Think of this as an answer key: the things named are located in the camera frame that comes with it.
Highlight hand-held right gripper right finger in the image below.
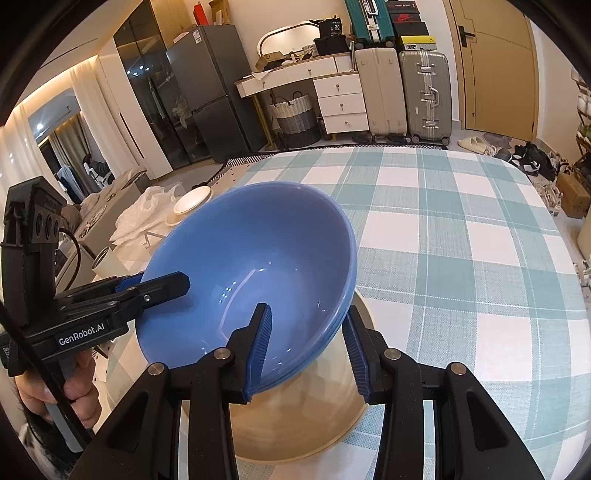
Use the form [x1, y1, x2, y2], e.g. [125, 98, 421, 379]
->
[342, 304, 546, 480]

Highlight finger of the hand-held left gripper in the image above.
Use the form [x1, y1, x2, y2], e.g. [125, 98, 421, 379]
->
[55, 271, 145, 303]
[59, 270, 191, 325]

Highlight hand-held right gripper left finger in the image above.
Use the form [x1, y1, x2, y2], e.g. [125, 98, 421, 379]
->
[78, 302, 274, 480]

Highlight cream round plate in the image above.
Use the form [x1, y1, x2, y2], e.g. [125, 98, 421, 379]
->
[235, 397, 376, 460]
[233, 415, 370, 463]
[182, 295, 376, 457]

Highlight person's left forearm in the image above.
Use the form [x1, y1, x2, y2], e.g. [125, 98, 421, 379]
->
[18, 406, 63, 480]

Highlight person's left hand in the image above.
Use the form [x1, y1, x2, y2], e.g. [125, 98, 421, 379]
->
[13, 350, 103, 431]

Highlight white tall tumbler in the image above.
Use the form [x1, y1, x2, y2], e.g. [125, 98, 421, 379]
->
[92, 247, 122, 280]

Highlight white plastic bag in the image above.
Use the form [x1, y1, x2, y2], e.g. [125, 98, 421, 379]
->
[110, 183, 185, 247]

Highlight grey sofa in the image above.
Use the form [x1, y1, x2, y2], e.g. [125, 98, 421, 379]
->
[60, 168, 148, 259]

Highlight small white bowl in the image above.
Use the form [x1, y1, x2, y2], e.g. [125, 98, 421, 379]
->
[173, 186, 213, 215]

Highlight white curtain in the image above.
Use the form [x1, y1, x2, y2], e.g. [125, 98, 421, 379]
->
[71, 53, 174, 181]

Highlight grey refrigerator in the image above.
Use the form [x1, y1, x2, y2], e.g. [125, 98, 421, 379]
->
[165, 25, 269, 162]

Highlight dark glass cabinet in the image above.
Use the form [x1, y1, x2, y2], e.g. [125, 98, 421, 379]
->
[113, 0, 195, 169]

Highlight woven laundry basket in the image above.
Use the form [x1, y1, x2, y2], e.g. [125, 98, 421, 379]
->
[270, 91, 321, 149]

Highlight white dressing table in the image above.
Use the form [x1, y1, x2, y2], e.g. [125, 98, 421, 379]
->
[235, 53, 370, 139]

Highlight black white sneakers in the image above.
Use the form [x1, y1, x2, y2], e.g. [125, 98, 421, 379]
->
[510, 142, 561, 181]

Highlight beige suitcase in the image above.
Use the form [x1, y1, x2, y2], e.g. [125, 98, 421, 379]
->
[353, 45, 409, 141]

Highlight silver suitcase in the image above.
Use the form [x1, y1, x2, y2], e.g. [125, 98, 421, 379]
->
[398, 50, 453, 145]

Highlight brown cardboard box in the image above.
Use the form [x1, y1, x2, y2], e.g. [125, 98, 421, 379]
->
[554, 172, 591, 220]

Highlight oval mirror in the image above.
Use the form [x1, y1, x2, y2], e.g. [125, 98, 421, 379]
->
[257, 25, 324, 70]

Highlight black storage box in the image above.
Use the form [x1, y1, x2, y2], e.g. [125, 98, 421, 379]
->
[315, 37, 349, 56]

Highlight wooden shoe rack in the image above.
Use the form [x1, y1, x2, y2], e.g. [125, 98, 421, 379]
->
[570, 65, 591, 185]

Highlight black paper bag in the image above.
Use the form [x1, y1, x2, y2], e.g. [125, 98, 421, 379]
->
[318, 18, 345, 40]

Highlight black yellow shoe box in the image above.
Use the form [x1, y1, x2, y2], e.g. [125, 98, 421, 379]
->
[396, 34, 437, 51]

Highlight wooden door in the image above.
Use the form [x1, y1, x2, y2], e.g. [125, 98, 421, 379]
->
[445, 0, 541, 141]

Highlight plain black shoe box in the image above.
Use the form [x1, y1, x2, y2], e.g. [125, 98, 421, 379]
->
[392, 21, 430, 38]

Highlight teal suitcase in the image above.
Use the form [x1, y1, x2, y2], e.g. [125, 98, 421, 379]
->
[344, 0, 398, 47]

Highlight black shoe box red logo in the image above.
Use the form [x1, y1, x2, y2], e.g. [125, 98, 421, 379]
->
[385, 0, 423, 24]

